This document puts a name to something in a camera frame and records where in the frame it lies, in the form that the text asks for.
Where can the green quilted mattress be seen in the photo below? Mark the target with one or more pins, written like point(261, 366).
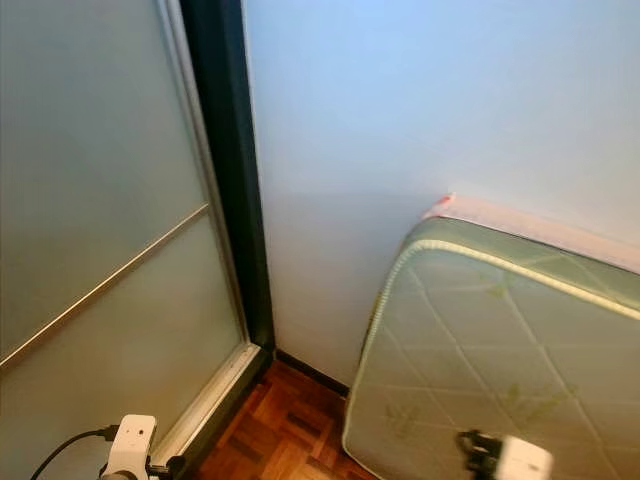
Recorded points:
point(480, 340)

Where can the black baseboard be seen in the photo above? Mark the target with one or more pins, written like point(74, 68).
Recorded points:
point(310, 372)

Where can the frosted glass sliding door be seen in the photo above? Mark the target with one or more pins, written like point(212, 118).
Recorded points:
point(100, 150)

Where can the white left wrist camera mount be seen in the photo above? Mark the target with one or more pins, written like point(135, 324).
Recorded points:
point(132, 440)

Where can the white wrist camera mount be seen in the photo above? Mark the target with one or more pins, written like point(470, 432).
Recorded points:
point(525, 460)
point(132, 440)

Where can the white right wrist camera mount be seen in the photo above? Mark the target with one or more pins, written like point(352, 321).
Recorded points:
point(525, 460)

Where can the dark door frame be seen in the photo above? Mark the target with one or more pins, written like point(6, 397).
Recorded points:
point(220, 150)

